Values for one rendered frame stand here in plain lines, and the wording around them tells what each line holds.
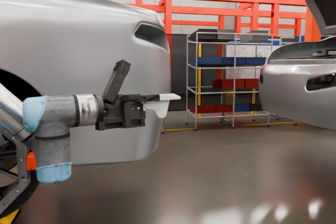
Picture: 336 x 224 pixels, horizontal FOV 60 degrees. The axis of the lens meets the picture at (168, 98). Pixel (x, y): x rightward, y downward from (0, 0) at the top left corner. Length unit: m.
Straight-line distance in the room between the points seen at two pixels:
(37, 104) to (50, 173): 0.15
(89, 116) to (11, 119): 0.20
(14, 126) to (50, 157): 0.15
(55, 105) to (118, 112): 0.15
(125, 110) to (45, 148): 0.19
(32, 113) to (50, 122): 0.04
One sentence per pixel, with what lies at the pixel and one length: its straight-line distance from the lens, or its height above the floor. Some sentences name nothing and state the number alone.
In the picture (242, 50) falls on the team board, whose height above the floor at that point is 1.60.
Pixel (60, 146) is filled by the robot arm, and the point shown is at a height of 1.15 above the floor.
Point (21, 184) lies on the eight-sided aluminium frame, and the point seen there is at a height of 0.75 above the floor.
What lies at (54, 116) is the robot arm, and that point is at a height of 1.21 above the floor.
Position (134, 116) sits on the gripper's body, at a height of 1.20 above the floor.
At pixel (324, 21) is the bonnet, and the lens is 4.24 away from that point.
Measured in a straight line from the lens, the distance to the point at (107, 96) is 0.70.
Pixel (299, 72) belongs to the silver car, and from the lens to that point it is 2.87.
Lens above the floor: 1.33
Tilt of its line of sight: 7 degrees down
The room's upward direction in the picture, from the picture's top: straight up
